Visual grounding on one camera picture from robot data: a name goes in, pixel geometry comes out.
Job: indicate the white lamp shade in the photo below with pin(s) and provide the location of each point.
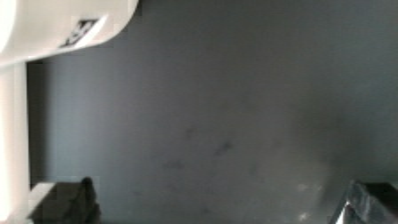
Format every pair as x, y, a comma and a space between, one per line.
54, 26

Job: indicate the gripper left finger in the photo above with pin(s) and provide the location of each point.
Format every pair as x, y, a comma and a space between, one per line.
62, 203

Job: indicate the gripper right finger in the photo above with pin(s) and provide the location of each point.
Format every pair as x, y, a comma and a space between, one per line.
370, 204

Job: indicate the white U-shaped fence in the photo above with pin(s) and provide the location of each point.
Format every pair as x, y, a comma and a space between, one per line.
14, 176

